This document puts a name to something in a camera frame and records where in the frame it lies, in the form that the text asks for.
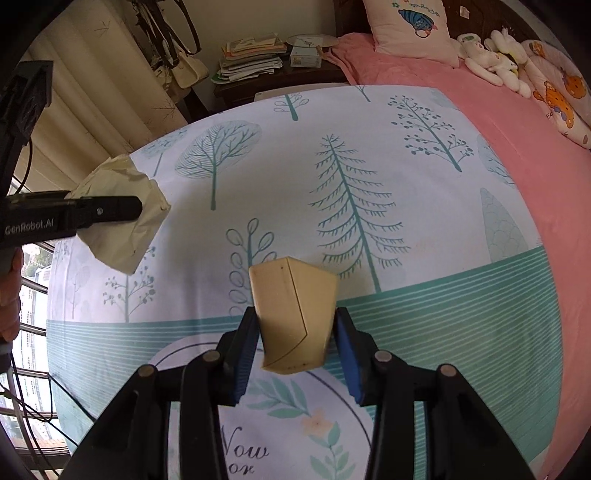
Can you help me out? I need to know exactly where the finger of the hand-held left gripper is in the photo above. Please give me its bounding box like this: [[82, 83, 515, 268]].
[[75, 196, 143, 232]]

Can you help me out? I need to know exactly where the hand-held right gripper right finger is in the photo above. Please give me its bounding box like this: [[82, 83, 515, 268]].
[[333, 308, 539, 480]]

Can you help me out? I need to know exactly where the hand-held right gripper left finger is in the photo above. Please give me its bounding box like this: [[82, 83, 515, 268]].
[[65, 307, 260, 480]]

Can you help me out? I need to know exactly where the yellow paper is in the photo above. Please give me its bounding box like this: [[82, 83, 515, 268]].
[[67, 154, 171, 275]]

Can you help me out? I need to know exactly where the red white cardboard box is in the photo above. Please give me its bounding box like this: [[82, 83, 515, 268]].
[[248, 257, 339, 374]]

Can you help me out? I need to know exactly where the person's left hand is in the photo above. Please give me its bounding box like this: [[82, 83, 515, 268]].
[[0, 247, 24, 342]]

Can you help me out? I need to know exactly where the window grille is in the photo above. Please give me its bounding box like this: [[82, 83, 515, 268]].
[[0, 240, 93, 480]]

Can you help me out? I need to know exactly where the cream curtain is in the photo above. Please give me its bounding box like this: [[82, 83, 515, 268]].
[[18, 0, 190, 185]]

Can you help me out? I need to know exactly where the tree print tablecloth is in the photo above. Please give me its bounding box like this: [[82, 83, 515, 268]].
[[46, 83, 561, 480]]

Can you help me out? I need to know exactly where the cream hanging bag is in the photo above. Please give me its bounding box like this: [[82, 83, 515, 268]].
[[159, 50, 211, 89]]

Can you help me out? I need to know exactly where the dark wooden nightstand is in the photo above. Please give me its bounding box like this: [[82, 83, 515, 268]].
[[213, 58, 352, 112]]

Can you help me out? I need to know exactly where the stack of books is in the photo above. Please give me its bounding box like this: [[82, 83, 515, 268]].
[[211, 32, 288, 84]]

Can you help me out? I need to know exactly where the small box on nightstand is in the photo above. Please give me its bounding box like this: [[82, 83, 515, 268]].
[[288, 46, 324, 69]]

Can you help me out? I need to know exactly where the round white plate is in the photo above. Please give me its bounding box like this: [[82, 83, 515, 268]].
[[286, 34, 337, 48]]

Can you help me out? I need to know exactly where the pink bed sheet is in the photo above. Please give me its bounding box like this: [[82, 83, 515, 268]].
[[325, 32, 591, 480]]

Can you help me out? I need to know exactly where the dark wooden headboard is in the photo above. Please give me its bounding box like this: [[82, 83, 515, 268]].
[[332, 0, 555, 44]]

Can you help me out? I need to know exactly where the pink pillow with blue print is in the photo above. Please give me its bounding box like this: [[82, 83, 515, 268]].
[[361, 0, 460, 69]]

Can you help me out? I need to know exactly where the cartoon print pillow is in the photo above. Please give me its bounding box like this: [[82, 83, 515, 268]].
[[521, 39, 591, 149]]

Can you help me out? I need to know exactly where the white yellow plush toy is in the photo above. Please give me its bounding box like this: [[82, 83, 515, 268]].
[[485, 28, 532, 97]]

